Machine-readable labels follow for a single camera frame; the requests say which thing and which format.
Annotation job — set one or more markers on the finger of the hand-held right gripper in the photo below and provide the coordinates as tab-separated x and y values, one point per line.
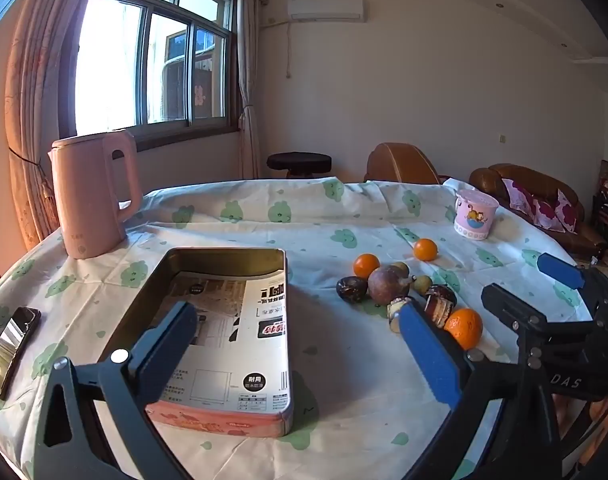
514	312
559	270

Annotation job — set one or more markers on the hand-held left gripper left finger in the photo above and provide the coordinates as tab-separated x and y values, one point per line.
166	347

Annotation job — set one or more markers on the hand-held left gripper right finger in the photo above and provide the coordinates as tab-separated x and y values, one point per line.
429	355

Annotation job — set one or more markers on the orange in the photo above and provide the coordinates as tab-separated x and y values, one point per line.
465	329
367	265
425	249

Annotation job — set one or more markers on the brown white banded piece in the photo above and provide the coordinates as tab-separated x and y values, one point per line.
440	302

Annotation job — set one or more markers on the round tan topped slice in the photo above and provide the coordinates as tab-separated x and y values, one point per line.
394	310

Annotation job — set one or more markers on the small green kiwi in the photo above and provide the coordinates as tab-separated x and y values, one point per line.
423	284
401	267

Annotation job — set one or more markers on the purple passion fruit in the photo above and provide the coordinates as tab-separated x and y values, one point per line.
388	286

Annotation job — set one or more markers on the rectangular metal tin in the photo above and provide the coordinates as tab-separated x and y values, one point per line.
223	420

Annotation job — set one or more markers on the printed paper liner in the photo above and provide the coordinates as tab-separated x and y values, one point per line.
223	330

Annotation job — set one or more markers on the pink floral cushion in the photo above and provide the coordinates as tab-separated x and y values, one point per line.
539	207

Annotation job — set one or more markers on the pink cartoon cup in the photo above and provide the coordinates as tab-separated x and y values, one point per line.
476	217

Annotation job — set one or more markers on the brown leather sofa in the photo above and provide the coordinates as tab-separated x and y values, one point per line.
489	180

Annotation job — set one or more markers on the black smartphone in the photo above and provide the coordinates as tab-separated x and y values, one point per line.
11	350

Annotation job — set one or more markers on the white green patterned tablecloth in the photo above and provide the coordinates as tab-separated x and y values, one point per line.
334	230

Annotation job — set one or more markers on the pink electric kettle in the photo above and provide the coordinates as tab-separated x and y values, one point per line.
88	200

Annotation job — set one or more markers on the brown leather armchair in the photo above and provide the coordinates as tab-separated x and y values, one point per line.
399	165

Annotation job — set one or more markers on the curtain tassel tieback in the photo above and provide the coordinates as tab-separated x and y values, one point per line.
43	185

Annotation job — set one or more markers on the dark round stool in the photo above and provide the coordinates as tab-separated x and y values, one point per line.
299	161

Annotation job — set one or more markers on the pink window sticker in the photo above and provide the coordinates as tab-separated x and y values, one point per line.
199	95

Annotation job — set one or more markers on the beige curtain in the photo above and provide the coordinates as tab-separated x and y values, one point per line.
249	85

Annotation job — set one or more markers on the sliding glass window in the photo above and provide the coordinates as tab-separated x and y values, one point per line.
118	60

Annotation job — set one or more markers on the orange patterned curtain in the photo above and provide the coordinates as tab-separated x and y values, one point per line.
33	85

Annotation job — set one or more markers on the white air conditioner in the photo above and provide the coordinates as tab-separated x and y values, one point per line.
326	9

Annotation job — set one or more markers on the white wall pipe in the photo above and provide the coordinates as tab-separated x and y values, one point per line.
289	50

